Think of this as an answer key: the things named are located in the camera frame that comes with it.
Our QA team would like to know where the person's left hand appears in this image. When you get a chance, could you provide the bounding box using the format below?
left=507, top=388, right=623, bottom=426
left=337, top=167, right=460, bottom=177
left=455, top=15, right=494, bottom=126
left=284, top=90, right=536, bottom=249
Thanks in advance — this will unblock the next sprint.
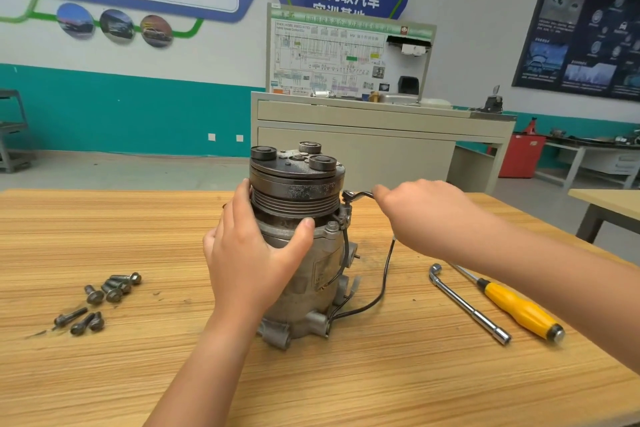
left=202, top=179, right=316, bottom=316

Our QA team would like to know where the person's right hand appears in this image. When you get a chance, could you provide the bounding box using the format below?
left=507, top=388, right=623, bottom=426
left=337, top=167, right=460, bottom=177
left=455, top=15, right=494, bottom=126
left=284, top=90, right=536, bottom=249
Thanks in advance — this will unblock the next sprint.
left=372, top=179, right=496, bottom=270

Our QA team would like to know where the small steel wrench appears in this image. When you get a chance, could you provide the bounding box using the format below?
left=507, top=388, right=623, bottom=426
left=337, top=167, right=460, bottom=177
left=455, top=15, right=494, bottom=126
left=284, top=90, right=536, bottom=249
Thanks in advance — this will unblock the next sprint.
left=341, top=189, right=377, bottom=206

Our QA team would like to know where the grey metal car compressor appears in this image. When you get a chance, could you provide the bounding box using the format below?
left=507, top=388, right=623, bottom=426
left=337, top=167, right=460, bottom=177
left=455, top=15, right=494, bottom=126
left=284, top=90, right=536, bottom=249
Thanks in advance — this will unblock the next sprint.
left=248, top=141, right=362, bottom=351

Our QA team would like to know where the person's left forearm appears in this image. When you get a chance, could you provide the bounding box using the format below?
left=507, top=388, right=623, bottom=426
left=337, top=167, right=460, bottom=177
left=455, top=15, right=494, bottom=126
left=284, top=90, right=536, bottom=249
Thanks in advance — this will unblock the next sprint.
left=144, top=306, right=267, bottom=427

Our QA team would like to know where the person's right forearm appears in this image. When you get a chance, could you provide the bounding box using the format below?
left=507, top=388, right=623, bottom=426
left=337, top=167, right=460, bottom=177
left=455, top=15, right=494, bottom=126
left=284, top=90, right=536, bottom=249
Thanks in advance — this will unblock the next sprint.
left=477, top=224, right=640, bottom=375

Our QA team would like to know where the beige training bench cabinet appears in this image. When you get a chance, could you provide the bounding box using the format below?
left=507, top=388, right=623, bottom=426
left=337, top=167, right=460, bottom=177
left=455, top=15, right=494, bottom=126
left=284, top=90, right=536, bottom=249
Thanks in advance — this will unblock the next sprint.
left=250, top=91, right=518, bottom=196

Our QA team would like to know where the bent steel socket wrench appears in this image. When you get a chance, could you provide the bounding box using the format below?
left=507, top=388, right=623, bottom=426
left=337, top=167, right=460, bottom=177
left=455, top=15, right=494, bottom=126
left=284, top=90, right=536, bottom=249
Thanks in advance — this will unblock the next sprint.
left=428, top=264, right=512, bottom=346

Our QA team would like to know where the black bench vice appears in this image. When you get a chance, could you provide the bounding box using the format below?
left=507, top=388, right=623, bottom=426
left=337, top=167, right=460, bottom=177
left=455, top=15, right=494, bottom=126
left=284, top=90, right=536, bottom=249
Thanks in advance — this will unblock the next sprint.
left=481, top=85, right=504, bottom=115

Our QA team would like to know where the red bin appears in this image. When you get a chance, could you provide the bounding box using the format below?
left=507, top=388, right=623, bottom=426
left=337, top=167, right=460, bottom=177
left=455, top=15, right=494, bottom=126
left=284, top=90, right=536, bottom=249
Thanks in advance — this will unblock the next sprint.
left=487, top=118, right=548, bottom=179

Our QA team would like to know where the circuit diagram display board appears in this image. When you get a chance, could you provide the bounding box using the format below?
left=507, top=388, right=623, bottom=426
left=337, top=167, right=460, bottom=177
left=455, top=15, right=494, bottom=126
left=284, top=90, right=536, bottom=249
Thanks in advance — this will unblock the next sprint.
left=265, top=2, right=438, bottom=103

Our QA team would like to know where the group of steel bolts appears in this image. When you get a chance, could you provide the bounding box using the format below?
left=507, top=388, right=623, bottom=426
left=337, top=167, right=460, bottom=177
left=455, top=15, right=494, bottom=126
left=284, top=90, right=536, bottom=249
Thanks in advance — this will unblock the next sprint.
left=53, top=272, right=143, bottom=337

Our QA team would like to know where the grey metal workbench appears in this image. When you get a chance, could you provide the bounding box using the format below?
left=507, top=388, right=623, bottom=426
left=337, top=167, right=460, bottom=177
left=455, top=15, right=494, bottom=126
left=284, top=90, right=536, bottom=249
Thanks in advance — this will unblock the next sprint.
left=534, top=129, right=640, bottom=190

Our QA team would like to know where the wooden side table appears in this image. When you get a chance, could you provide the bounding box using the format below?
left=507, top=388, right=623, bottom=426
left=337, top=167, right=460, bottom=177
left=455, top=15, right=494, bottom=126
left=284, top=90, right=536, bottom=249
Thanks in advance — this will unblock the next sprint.
left=567, top=188, right=640, bottom=244

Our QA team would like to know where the grey metal rack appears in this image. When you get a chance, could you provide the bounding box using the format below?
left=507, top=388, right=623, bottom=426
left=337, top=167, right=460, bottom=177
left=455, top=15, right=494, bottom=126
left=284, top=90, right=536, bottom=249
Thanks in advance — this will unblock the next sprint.
left=0, top=89, right=32, bottom=173

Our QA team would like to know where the black compressor cable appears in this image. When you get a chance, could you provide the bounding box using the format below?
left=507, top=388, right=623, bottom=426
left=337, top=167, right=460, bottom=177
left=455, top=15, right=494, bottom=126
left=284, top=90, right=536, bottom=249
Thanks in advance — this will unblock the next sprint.
left=327, top=236, right=397, bottom=331

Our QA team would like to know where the yellow handled screwdriver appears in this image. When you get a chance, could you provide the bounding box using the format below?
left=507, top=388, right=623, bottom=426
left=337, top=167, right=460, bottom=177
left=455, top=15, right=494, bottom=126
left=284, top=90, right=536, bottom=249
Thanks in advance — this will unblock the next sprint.
left=449, top=263, right=566, bottom=344

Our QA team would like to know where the dark wall poster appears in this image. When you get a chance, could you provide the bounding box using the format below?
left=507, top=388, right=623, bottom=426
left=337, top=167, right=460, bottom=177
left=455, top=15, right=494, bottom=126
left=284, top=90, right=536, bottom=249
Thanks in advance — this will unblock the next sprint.
left=512, top=0, right=640, bottom=102

